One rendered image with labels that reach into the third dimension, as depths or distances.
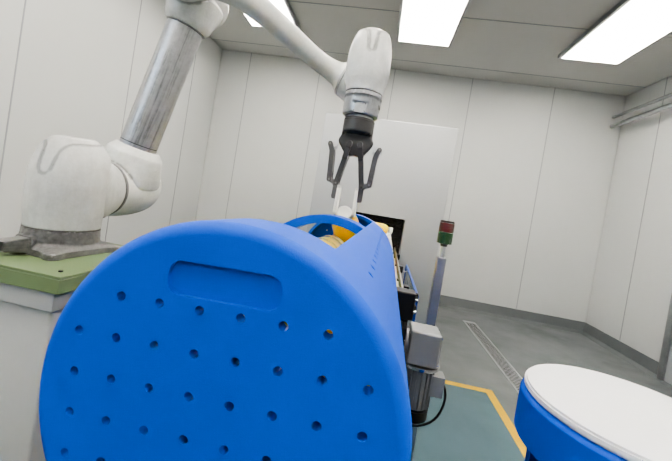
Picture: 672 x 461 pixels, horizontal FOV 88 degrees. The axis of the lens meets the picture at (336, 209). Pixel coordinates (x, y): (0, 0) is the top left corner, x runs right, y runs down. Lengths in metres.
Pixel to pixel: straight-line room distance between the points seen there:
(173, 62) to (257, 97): 4.82
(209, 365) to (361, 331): 0.11
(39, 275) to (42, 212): 0.18
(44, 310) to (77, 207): 0.24
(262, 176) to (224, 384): 5.42
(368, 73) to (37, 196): 0.78
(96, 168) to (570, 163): 5.73
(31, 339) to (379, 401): 0.80
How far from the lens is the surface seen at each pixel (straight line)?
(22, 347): 0.97
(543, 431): 0.62
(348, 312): 0.24
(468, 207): 5.49
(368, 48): 0.87
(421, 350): 1.34
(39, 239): 1.01
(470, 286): 5.62
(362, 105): 0.83
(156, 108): 1.14
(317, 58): 1.03
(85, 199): 0.99
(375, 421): 0.27
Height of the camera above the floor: 1.26
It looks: 1 degrees down
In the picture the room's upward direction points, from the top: 9 degrees clockwise
